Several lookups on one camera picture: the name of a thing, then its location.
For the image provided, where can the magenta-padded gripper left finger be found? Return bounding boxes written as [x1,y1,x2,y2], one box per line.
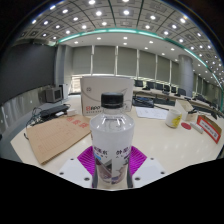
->
[57,145,99,190]

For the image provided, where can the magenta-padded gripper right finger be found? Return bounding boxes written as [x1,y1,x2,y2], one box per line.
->
[126,145,167,190]

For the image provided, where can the clear black-capped drink bottle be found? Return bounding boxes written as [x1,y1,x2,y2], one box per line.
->
[89,92,136,186]

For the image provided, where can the brown paper envelope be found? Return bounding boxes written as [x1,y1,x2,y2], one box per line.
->
[25,114,93,165]

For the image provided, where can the flat round red coaster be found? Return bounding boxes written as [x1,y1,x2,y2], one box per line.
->
[180,122,192,131]

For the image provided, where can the white and yellow mug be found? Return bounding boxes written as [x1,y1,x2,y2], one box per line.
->
[165,108,183,129]

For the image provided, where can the small white charger block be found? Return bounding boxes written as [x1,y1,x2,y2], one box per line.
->
[66,108,78,117]

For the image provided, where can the black power adapter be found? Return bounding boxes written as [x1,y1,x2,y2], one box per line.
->
[39,104,70,120]

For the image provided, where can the red-sided shallow cardboard box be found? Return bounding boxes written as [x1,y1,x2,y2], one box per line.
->
[196,114,223,145]

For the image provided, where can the long curved conference desk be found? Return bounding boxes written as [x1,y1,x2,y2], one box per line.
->
[133,84,224,116]

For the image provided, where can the grey box monitor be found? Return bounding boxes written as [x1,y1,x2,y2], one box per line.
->
[44,86,64,104]

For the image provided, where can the large white cardboard box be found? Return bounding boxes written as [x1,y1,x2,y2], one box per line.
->
[79,75,135,117]

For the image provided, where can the black office chairs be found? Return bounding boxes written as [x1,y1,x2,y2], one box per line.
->
[133,79,188,98]

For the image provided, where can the ceiling lights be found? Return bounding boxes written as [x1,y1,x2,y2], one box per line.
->
[19,0,224,78]

